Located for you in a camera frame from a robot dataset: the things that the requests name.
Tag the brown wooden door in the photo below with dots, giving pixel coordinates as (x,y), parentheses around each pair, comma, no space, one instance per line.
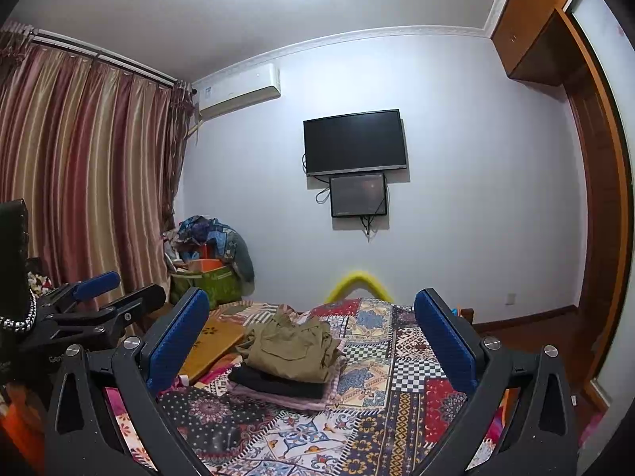
(593,208)

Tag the black folded pants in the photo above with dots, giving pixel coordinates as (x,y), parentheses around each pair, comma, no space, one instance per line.
(278,386)

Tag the pile of blue clothes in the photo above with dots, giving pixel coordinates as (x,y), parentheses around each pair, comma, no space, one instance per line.
(223,238)

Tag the white curtain rail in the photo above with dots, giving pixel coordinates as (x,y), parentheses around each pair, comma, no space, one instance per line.
(114,64)

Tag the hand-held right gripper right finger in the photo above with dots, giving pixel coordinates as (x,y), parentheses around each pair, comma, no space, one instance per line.
(444,337)

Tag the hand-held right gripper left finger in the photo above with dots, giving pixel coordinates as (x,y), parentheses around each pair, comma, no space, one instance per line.
(178,337)

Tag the yellow foam tube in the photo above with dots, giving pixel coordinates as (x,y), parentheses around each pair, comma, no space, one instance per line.
(359,277)

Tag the striped red beige curtain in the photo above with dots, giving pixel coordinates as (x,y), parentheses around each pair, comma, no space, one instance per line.
(74,183)

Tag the green storage bag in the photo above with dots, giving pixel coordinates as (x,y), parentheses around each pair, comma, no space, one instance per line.
(218,285)

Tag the wooden lap desk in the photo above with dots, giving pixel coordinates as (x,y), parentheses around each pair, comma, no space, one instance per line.
(213,342)

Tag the small black monitor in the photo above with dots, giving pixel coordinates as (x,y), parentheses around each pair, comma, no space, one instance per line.
(358,194)

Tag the olive green pants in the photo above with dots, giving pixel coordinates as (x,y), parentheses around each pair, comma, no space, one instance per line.
(292,347)

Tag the large black television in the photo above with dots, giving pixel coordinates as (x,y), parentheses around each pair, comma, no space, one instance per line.
(354,141)

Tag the orange box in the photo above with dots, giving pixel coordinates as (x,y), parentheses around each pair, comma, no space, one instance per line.
(203,265)

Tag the purple striped cloth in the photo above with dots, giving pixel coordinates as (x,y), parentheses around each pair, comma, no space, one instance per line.
(317,401)

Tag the wooden bed frame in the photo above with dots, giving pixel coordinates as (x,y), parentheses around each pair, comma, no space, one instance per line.
(468,317)

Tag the white air conditioner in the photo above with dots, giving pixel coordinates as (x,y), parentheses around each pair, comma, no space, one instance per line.
(238,89)

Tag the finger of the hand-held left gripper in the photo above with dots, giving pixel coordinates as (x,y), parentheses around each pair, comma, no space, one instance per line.
(96,285)
(134,302)

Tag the wooden overhead cabinet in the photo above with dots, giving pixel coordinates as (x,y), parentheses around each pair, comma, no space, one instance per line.
(536,25)

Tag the patchwork patterned bedsheet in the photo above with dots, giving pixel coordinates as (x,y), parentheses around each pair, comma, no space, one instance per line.
(387,357)

